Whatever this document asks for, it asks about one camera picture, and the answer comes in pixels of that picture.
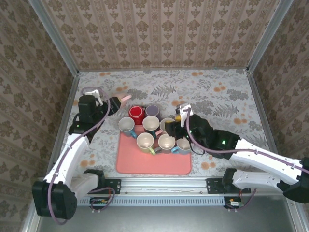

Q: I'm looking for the light blue slotted cable duct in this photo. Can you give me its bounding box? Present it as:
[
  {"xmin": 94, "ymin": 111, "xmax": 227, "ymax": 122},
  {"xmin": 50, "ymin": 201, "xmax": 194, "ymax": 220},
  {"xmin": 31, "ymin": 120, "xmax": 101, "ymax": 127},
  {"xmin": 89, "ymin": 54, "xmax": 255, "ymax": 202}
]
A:
[{"xmin": 72, "ymin": 195, "xmax": 242, "ymax": 206}]

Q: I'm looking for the grey mug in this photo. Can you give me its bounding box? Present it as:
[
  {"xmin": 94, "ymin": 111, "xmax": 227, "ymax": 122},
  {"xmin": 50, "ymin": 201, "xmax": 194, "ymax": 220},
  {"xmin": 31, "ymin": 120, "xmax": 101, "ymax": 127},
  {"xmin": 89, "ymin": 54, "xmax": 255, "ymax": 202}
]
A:
[{"xmin": 154, "ymin": 133, "xmax": 176, "ymax": 155}]

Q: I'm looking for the left arm purple-grey cable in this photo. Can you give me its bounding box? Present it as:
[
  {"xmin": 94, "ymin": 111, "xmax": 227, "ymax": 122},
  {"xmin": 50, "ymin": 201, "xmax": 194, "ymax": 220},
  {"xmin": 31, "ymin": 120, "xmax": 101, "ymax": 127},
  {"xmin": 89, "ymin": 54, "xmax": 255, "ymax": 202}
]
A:
[{"xmin": 48, "ymin": 86, "xmax": 116, "ymax": 225}]

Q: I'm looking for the small electronics board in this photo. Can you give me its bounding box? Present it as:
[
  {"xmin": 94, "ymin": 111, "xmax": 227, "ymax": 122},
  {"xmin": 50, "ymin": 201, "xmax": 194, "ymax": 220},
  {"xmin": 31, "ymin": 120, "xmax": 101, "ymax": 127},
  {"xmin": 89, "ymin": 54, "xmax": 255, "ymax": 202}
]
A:
[
  {"xmin": 223, "ymin": 196, "xmax": 243, "ymax": 209},
  {"xmin": 90, "ymin": 197, "xmax": 112, "ymax": 210}
]

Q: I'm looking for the light green mug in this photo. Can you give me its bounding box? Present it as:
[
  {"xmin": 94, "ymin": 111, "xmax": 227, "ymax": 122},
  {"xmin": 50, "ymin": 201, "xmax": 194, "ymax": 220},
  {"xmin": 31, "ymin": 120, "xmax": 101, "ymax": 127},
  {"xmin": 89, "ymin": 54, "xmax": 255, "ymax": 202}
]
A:
[{"xmin": 136, "ymin": 132, "xmax": 156, "ymax": 156}]

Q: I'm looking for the teal dotted mug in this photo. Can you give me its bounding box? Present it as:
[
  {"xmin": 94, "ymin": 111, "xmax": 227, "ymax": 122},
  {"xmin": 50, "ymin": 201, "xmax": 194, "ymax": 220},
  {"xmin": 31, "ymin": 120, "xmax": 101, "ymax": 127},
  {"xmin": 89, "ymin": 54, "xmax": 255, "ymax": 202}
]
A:
[{"xmin": 117, "ymin": 116, "xmax": 138, "ymax": 140}]

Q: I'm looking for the aluminium side rail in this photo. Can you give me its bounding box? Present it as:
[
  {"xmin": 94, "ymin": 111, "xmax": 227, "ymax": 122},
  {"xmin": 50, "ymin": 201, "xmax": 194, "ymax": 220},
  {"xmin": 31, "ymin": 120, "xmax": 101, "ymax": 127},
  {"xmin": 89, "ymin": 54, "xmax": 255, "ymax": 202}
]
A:
[
  {"xmin": 47, "ymin": 72, "xmax": 80, "ymax": 179},
  {"xmin": 245, "ymin": 69, "xmax": 287, "ymax": 176}
]

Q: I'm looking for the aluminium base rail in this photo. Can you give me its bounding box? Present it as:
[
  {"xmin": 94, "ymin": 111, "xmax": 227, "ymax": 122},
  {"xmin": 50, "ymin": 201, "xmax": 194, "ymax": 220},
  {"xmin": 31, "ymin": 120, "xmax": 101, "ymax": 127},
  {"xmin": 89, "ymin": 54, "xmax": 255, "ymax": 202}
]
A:
[{"xmin": 65, "ymin": 175, "xmax": 296, "ymax": 195}]

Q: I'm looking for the salmon pink rubber mat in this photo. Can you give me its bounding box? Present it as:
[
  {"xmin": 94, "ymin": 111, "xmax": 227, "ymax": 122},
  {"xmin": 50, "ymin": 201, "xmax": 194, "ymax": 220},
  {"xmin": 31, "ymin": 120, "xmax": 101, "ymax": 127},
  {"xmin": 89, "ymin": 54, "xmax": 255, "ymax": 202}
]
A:
[{"xmin": 115, "ymin": 131, "xmax": 193, "ymax": 175}]

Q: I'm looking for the purple mug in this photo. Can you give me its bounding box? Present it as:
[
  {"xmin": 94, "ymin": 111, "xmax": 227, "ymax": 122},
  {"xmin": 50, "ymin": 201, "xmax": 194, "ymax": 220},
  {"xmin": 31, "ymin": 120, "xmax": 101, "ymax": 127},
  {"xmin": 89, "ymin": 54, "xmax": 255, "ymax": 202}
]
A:
[{"xmin": 144, "ymin": 104, "xmax": 161, "ymax": 120}]

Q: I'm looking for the pink faceted mug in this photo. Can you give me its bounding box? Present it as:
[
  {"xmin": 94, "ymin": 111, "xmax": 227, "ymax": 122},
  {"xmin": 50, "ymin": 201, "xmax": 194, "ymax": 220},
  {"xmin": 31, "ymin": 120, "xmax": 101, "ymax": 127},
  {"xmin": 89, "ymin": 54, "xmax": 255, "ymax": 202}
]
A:
[{"xmin": 155, "ymin": 117, "xmax": 176, "ymax": 136}]

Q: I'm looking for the arm purple-grey cable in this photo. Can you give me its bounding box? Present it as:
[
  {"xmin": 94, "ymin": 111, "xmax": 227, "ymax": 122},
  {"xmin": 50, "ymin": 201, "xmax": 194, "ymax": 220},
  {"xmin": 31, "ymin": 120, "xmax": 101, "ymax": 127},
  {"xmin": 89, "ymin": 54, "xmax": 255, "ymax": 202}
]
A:
[
  {"xmin": 180, "ymin": 107, "xmax": 309, "ymax": 213},
  {"xmin": 48, "ymin": 86, "xmax": 116, "ymax": 225}
]

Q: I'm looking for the light blue mug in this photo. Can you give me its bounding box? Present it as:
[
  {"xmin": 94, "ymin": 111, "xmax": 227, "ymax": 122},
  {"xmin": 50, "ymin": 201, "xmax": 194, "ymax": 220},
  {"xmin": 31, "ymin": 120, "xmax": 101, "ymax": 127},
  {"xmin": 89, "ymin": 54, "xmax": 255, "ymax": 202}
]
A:
[{"xmin": 170, "ymin": 137, "xmax": 193, "ymax": 156}]

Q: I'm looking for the grey sheet metal panel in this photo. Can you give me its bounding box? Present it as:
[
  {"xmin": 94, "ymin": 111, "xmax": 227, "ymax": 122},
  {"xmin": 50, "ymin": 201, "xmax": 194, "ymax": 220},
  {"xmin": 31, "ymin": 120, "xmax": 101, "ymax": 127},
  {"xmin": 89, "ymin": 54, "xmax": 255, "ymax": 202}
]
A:
[{"xmin": 23, "ymin": 195, "xmax": 302, "ymax": 232}]

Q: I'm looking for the red mug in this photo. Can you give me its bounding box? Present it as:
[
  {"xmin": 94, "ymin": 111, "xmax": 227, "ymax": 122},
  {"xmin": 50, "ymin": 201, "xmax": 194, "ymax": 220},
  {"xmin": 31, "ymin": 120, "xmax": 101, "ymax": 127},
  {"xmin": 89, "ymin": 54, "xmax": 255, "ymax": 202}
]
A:
[{"xmin": 127, "ymin": 105, "xmax": 146, "ymax": 126}]

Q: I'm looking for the right arm purple-grey cable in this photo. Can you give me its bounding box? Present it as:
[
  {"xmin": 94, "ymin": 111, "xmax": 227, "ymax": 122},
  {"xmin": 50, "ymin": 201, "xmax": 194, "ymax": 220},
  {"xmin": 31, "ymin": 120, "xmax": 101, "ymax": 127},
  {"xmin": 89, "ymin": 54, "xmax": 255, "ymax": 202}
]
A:
[{"xmin": 180, "ymin": 107, "xmax": 309, "ymax": 213}]

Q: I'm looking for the aluminium frame post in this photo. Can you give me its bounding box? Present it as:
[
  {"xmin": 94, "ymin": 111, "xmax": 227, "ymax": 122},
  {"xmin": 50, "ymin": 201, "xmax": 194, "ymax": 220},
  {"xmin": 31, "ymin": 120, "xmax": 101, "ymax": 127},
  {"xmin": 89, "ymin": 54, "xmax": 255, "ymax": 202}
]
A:
[
  {"xmin": 28, "ymin": 0, "xmax": 80, "ymax": 76},
  {"xmin": 246, "ymin": 0, "xmax": 294, "ymax": 73}
]

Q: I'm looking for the dark green mug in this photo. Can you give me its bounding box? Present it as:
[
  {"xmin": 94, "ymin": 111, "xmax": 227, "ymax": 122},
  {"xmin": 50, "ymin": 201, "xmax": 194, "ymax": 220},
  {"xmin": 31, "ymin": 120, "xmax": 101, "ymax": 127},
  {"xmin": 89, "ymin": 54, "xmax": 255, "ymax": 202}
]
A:
[{"xmin": 141, "ymin": 115, "xmax": 160, "ymax": 138}]

